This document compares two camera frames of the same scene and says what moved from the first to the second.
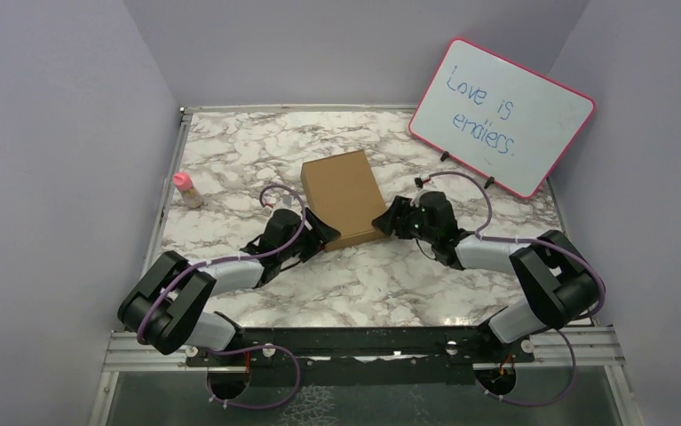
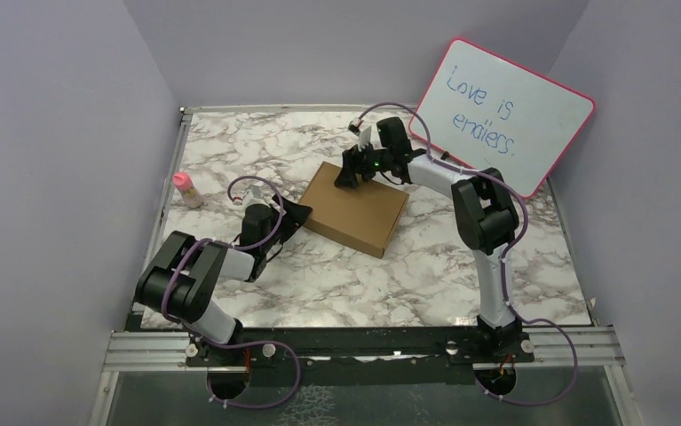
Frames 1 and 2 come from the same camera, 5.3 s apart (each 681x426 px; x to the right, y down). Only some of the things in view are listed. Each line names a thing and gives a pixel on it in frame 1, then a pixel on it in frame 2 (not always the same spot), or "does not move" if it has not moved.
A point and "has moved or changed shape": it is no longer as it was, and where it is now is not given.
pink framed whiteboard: [499, 119] does not move
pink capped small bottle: [184, 185] does not move
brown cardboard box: [341, 192] has moved or changed shape
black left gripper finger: [320, 232] -> [296, 214]
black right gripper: [399, 209] -> [352, 164]
